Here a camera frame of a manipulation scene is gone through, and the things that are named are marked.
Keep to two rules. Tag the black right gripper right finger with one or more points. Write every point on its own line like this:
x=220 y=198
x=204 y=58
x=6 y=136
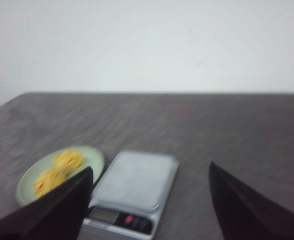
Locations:
x=245 y=214

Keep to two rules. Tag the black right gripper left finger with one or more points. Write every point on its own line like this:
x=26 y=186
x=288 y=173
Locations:
x=58 y=215

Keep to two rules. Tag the yellow vermicelli noodle bundle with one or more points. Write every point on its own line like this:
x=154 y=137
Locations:
x=64 y=164

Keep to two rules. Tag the light green plate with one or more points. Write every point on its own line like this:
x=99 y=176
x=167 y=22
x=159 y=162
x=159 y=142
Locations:
x=25 y=188

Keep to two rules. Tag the silver digital kitchen scale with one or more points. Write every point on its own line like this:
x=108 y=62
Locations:
x=128 y=201

